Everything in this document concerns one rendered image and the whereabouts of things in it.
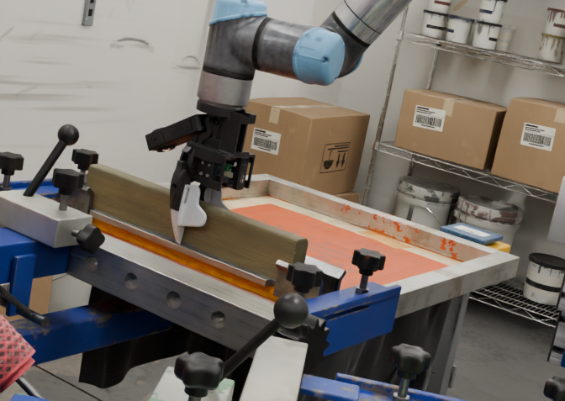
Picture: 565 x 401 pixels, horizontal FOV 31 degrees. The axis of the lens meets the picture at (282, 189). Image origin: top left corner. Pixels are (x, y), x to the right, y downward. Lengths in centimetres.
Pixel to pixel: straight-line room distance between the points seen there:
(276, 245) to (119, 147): 300
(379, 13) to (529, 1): 374
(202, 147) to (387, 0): 34
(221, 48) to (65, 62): 265
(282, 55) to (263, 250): 27
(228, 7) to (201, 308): 45
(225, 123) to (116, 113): 288
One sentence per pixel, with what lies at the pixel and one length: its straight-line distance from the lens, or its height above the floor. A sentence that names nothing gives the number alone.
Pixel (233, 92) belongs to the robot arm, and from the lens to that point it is 144.
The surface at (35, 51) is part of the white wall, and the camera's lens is 395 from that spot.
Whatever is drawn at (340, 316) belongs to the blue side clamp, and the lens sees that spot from 134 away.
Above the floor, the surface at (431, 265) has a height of 96.
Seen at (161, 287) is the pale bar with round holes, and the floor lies 103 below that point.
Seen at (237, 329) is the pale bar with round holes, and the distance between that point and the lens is 115.
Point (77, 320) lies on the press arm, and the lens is 138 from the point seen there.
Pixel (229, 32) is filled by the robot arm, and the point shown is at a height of 131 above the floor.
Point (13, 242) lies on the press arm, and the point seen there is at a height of 104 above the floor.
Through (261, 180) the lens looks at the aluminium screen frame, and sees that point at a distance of 210.
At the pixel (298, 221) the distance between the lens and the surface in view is 196.
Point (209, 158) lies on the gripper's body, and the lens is 145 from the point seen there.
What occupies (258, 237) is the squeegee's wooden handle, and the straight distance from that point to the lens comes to 143.
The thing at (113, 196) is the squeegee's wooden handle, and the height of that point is 103.
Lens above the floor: 141
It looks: 12 degrees down
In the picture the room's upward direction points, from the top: 11 degrees clockwise
